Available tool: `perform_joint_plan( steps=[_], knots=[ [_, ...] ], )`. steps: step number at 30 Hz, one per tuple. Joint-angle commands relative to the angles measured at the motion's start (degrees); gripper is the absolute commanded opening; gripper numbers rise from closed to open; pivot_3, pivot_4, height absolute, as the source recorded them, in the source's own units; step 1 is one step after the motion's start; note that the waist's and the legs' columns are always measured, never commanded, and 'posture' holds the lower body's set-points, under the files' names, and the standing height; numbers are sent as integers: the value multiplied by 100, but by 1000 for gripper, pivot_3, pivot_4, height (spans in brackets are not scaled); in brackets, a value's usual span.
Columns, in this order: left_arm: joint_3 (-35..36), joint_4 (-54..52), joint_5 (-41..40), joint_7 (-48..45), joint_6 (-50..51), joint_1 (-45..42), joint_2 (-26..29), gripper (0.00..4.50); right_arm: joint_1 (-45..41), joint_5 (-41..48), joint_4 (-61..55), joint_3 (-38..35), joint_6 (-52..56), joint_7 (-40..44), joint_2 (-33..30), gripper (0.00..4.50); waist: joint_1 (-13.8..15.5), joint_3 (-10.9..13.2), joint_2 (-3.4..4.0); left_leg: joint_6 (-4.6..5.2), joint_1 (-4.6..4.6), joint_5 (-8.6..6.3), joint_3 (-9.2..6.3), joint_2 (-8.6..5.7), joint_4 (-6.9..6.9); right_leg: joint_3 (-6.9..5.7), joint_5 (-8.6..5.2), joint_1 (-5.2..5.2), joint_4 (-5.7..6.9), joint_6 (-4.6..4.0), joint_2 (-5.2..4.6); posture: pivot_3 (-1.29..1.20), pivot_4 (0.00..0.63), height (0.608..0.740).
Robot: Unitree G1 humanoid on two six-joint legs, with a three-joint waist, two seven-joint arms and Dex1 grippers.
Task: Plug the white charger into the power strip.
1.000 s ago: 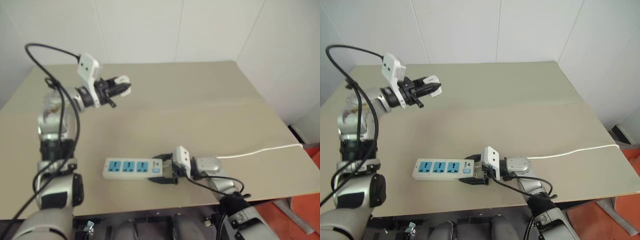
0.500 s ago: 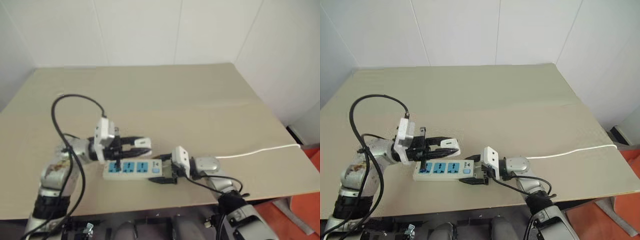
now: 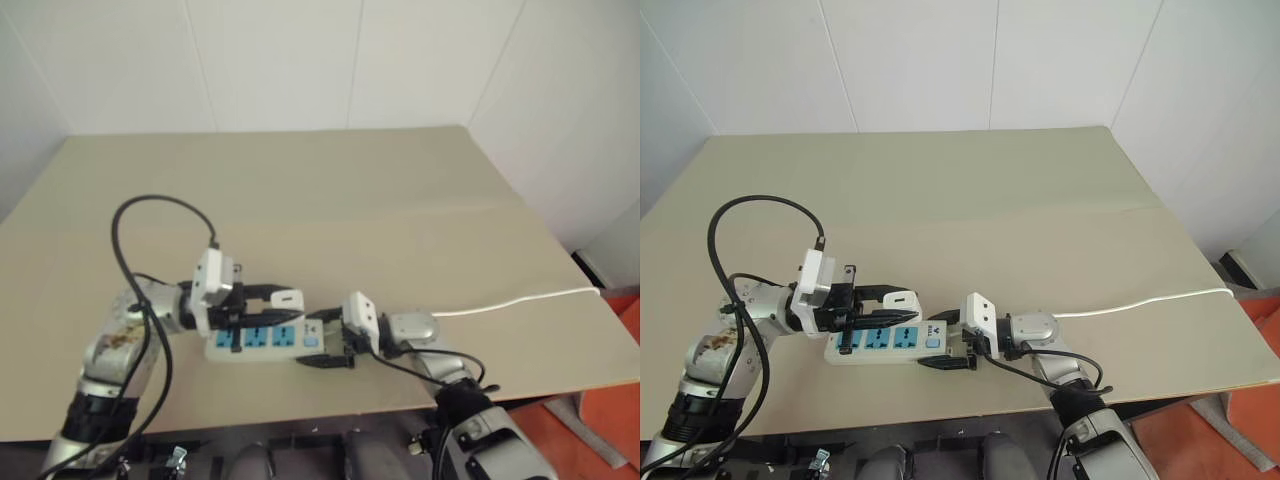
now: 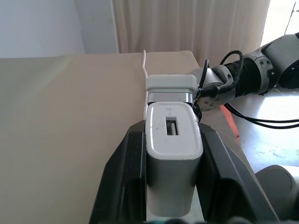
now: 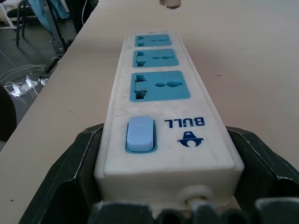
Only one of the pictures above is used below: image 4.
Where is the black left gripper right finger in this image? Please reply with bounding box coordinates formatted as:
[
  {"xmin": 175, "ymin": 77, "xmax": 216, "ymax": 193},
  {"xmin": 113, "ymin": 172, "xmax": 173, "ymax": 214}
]
[{"xmin": 193, "ymin": 121, "xmax": 279, "ymax": 224}]

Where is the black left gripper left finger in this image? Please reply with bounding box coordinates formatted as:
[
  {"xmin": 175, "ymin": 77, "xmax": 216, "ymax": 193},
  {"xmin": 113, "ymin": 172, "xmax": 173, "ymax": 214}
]
[{"xmin": 90, "ymin": 119, "xmax": 148, "ymax": 224}]

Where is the white USB charger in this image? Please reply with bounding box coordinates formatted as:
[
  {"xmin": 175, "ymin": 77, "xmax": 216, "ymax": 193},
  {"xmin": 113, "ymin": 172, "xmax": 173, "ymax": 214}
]
[{"xmin": 144, "ymin": 101, "xmax": 204, "ymax": 217}]

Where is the orange strip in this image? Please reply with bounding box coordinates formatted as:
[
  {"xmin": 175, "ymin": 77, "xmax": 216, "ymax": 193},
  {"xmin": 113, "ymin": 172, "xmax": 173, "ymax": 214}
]
[{"xmin": 219, "ymin": 104, "xmax": 241, "ymax": 139}]

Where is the white power strip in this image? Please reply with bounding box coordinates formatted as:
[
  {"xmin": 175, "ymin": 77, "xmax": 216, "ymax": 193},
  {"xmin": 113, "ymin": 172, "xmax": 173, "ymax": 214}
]
[{"xmin": 146, "ymin": 74, "xmax": 197, "ymax": 105}]

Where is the silver robot body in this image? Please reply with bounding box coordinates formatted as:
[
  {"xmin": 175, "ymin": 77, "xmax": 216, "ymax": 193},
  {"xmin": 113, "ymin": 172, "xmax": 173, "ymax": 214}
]
[{"xmin": 254, "ymin": 164, "xmax": 299, "ymax": 224}]

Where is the beige curtain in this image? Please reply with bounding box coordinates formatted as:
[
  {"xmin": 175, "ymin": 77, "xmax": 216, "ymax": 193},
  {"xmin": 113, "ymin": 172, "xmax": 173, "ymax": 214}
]
[{"xmin": 112, "ymin": 0, "xmax": 271, "ymax": 70}]

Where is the white power strip cable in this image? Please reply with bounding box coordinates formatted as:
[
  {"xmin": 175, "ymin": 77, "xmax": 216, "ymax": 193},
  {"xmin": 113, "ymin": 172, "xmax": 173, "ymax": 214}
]
[{"xmin": 141, "ymin": 49, "xmax": 149, "ymax": 119}]

